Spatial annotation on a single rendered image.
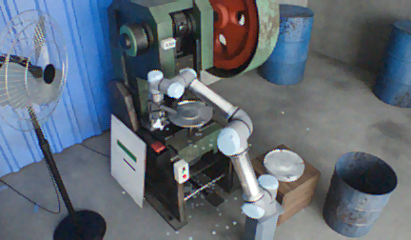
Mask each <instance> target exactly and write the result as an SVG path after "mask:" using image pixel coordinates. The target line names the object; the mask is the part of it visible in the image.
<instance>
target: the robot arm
mask: <svg viewBox="0 0 411 240"><path fill-rule="evenodd" d="M185 88H187V89H188V90H190V91H191V92H193V93H194V94H195V95H197V96H198V97H199V98H201V99H202V100H203V101H204V102H206V103H207V104H208V105H210V106H211V107H212V108H213V109H215V110H216V111H217V112H219V113H220V114H221V115H222V116H223V117H224V118H226V122H228V123H229V124H228V125H227V126H226V128H224V129H223V130H222V131H221V132H220V134H219V136H218V137H217V146H218V147H219V149H220V151H223V153H224V154H225V155H226V156H229V157H231V159H232V163H233V165H234V168H235V171H236V173H237V174H238V179H239V180H240V183H241V186H242V189H243V191H244V194H243V200H244V202H245V203H244V204H243V212H245V214H246V215H248V216H249V217H253V218H260V217H264V216H270V215H272V214H273V213H274V212H275V211H276V208H277V203H276V200H275V197H276V193H277V189H278V183H279V182H278V181H277V179H276V178H275V177H273V176H272V175H262V176H259V179H258V180H257V179H256V175H255V173H254V171H253V168H252V165H251V163H250V158H249V157H248V155H247V150H248V145H247V141H246V140H247V138H248V137H249V136H250V134H251V132H252V124H251V120H250V118H249V117H248V115H247V114H246V113H245V112H244V111H243V110H242V109H240V108H239V107H235V106H233V105H232V104H230V103H229V102H227V101H226V100H225V99H224V98H223V97H222V96H221V95H220V94H218V93H217V92H215V91H214V90H213V89H211V88H210V87H209V86H207V85H206V84H205V83H203V82H202V81H200V80H199V79H197V73H195V71H194V70H192V69H187V70H183V71H182V72H181V73H180V74H178V75H176V76H175V77H173V78H172V79H171V80H168V79H166V78H164V76H163V74H162V73H161V72H160V71H157V70H154V71H152V72H149V73H148V93H149V99H147V110H148V112H147V114H149V119H150V121H152V124H153V128H160V130H162V129H163V127H164V123H165V119H164V117H165V114H164V110H165V111H169V112H171V113H173V114H176V113H177V112H178V109H177V107H175V106H173V105H170V104H168V103H166V102H163V98H164V96H163V93H164V94H166V95H169V96H171V97H175V98H179V97H181V95H182V94H183V92H184V89H185Z"/></svg>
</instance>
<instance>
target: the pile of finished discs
mask: <svg viewBox="0 0 411 240"><path fill-rule="evenodd" d="M303 169H304V164H303V159H302V157H301V156H299V155H298V154H296V153H294V152H292V151H288V150H282V151H280V150H274V151H271V152H270V153H269V154H268V155H266V156H265V159H264V170H265V172H267V174H268V175H272V176H273V177H275V178H276V179H277V180H279V181H286V182H288V181H293V180H296V179H298V178H300V176H302V174H303Z"/></svg>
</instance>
